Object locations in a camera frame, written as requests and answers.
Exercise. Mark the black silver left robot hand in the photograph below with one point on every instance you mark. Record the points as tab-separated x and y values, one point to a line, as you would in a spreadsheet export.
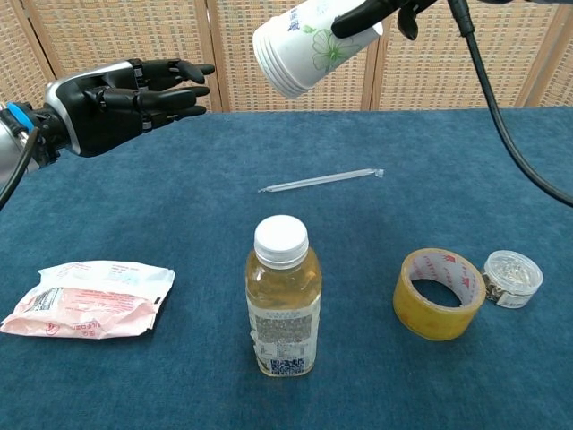
103	107

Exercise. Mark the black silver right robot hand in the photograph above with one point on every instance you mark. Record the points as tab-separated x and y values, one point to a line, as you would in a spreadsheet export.
358	20

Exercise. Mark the stack of white paper cups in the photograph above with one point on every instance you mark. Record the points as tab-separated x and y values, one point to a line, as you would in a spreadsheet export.
304	49

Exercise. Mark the woven bamboo folding screen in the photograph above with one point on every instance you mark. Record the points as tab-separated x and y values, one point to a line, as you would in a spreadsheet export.
134	31

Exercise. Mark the blue felt table cover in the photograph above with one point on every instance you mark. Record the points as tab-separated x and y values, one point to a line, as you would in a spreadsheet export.
134	215

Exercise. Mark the clear wrapped drinking straw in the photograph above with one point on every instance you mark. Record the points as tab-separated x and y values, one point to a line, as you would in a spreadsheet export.
322	179

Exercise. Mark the pink white tissue packet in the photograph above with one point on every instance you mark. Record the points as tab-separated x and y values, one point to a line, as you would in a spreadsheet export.
89	300

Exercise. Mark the yellow tea bottle white cap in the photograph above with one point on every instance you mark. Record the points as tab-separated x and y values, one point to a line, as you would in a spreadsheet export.
282	304

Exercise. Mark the clear round box of clips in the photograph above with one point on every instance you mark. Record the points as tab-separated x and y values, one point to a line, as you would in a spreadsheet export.
515	273

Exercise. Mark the yellow packing tape roll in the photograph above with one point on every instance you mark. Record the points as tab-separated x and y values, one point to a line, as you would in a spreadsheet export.
430	322

